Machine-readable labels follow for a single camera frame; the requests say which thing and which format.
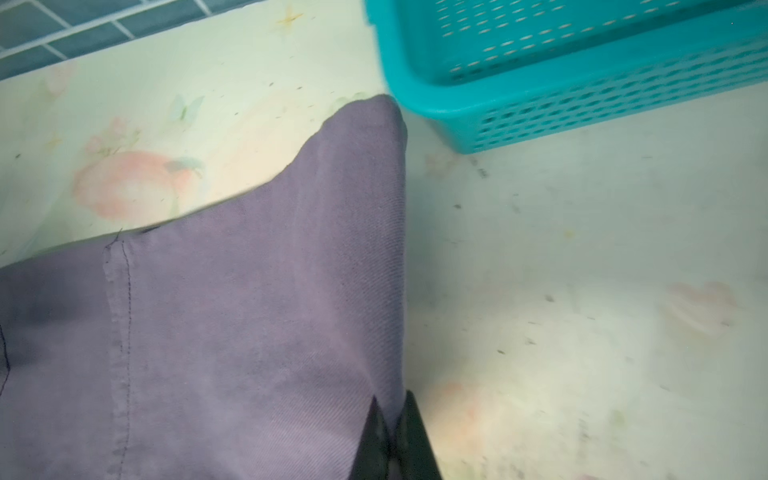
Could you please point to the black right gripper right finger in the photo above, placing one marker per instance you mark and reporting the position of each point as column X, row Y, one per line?
column 412, row 448

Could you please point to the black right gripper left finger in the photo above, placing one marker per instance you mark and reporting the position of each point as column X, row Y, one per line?
column 372, row 458

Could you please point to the purple trousers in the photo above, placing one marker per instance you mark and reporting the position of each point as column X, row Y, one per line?
column 244, row 341

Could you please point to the teal perforated plastic basket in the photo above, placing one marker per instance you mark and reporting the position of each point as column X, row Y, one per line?
column 491, row 73

